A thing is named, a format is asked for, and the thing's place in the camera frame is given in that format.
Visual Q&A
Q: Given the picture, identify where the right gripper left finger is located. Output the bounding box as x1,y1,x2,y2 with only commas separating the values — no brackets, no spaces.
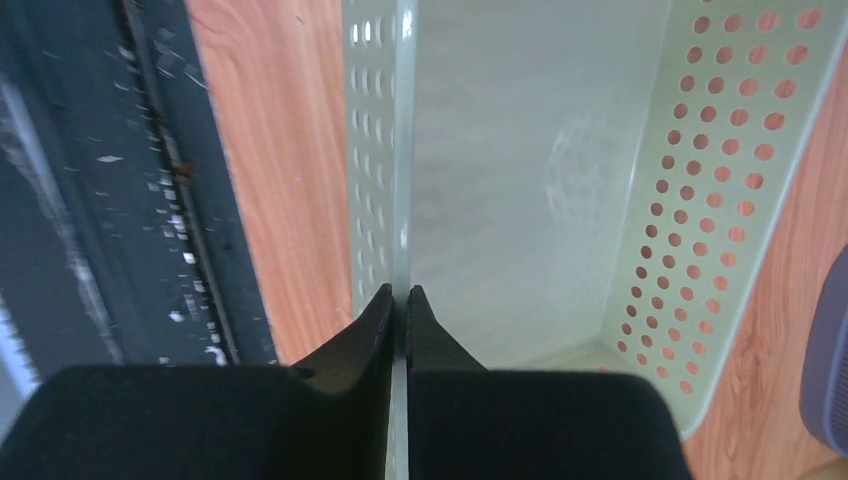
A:
1,284,393,479

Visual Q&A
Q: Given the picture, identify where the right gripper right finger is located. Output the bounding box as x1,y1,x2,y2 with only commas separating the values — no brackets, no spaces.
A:
407,286,691,479

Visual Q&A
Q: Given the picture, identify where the green perforated basket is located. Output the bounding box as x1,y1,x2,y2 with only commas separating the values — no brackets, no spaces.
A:
341,1,847,440

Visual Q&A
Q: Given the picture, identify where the grey slatted waste bin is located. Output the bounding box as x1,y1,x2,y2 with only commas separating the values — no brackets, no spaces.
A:
800,250,847,457

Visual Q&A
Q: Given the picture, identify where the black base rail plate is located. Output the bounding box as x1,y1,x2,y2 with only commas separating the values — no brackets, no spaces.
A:
1,1,277,396

